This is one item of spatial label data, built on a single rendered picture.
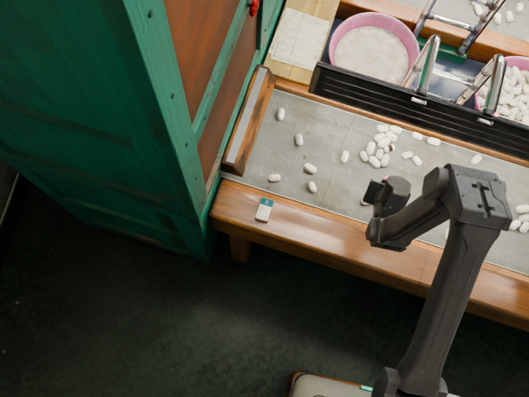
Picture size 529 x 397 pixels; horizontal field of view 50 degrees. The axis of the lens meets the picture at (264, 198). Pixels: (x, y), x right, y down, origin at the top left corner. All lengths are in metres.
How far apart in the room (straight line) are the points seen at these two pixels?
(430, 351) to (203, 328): 1.41
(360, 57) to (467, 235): 0.99
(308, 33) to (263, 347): 1.18
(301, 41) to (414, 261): 0.70
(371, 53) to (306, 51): 0.20
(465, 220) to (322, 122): 0.86
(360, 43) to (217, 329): 1.18
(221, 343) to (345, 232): 0.89
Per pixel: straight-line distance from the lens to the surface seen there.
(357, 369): 2.28
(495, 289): 1.62
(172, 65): 0.77
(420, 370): 0.97
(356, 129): 1.64
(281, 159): 1.59
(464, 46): 1.82
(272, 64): 1.66
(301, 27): 1.72
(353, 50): 1.76
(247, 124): 1.49
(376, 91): 1.30
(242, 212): 1.51
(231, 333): 2.24
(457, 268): 0.89
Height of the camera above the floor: 2.24
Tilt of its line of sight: 75 degrees down
